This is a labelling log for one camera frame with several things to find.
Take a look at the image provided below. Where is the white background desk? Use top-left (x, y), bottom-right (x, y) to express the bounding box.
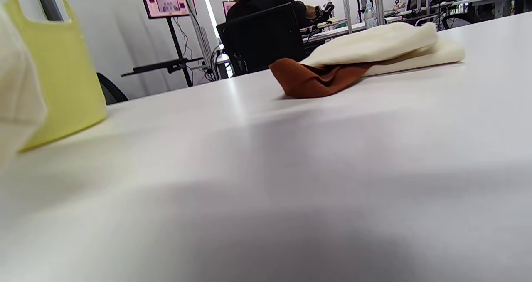
top-left (303, 0), bottom-right (512, 43)

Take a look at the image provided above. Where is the yellow perforated plastic basket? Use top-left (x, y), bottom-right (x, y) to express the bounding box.
top-left (2, 0), bottom-right (108, 153)

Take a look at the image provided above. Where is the black fabric seat office chair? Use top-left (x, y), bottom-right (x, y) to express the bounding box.
top-left (96, 73), bottom-right (128, 105)

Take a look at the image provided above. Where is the red flower print canvas bag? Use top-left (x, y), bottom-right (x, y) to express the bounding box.
top-left (269, 22), bottom-right (465, 99)

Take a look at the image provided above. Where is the black background chair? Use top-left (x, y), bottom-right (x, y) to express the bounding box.
top-left (441, 12), bottom-right (478, 30)

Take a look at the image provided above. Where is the clear plastic bottle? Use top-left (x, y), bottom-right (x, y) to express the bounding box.
top-left (365, 2), bottom-right (378, 29)

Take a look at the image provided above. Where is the black monitor stand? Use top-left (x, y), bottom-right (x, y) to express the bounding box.
top-left (121, 17), bottom-right (205, 87)

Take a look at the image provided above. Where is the black mesh office chair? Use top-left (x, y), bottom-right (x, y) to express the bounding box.
top-left (216, 3), bottom-right (308, 77)

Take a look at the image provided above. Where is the purple flower print canvas bag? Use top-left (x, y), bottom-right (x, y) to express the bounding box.
top-left (0, 7), bottom-right (47, 166)

